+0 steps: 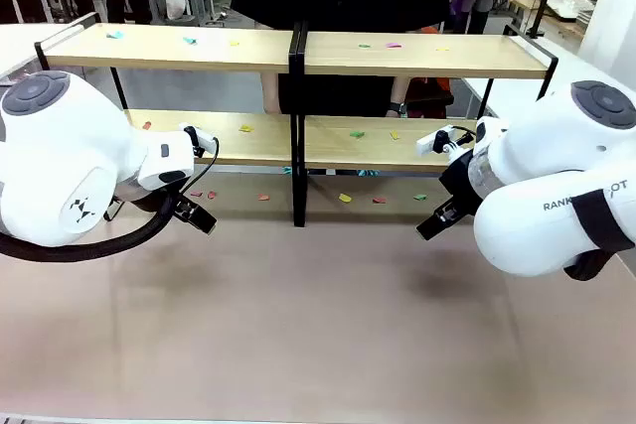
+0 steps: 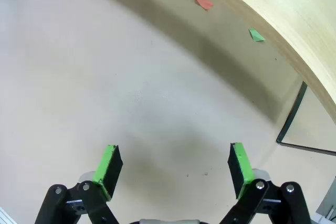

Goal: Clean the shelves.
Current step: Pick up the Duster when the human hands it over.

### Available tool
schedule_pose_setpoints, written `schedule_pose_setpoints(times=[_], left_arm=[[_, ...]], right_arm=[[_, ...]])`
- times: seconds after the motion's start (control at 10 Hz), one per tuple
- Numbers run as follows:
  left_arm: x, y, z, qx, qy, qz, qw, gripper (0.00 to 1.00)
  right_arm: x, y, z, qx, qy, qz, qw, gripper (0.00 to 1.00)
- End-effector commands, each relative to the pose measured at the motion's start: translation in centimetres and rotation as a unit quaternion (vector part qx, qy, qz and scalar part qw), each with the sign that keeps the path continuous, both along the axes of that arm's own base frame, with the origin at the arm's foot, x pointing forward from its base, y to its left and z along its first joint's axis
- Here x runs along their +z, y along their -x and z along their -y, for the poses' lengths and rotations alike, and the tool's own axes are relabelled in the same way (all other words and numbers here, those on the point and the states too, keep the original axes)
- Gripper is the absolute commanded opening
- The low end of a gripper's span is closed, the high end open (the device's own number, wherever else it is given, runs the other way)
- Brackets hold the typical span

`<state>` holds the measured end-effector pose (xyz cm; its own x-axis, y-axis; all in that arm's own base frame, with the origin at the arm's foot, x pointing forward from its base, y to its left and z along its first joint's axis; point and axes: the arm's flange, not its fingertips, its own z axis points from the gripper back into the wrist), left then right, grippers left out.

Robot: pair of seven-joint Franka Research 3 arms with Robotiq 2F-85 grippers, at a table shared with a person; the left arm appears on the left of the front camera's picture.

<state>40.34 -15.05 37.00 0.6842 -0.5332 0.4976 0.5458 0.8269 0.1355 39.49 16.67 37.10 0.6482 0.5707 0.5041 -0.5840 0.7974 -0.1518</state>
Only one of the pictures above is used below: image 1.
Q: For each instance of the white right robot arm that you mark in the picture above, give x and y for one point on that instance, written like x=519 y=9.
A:
x=536 y=225

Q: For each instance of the person's left forearm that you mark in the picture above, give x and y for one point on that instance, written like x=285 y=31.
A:
x=399 y=91

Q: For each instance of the wooden background table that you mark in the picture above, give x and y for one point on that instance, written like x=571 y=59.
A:
x=561 y=17

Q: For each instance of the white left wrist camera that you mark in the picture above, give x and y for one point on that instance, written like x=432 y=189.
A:
x=199 y=138

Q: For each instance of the large white side table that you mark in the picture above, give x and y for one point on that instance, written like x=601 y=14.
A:
x=571 y=64

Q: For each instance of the orange and black chair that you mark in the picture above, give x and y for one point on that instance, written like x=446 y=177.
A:
x=429 y=96

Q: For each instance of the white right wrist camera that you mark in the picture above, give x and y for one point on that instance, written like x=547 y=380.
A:
x=432 y=141

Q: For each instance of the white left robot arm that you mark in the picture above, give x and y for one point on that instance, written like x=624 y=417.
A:
x=74 y=146

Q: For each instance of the black wrist watch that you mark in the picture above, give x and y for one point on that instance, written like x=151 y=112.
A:
x=398 y=108

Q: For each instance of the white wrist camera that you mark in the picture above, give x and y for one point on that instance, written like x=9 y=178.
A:
x=199 y=138
x=432 y=141

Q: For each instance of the white plastic bag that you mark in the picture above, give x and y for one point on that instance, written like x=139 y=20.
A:
x=175 y=1

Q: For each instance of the teal paper scrap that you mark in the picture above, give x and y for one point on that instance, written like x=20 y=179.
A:
x=190 y=40
x=115 y=35

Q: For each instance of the person's right forearm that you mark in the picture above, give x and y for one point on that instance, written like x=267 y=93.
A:
x=270 y=94

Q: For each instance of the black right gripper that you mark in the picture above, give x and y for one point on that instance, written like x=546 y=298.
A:
x=459 y=181

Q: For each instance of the wooden shelf unit black frame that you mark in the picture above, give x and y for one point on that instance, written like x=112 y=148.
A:
x=422 y=61
x=174 y=51

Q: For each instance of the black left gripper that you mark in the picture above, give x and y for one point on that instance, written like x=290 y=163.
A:
x=178 y=203

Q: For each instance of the pink paper scrap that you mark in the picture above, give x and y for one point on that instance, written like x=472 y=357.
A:
x=394 y=45

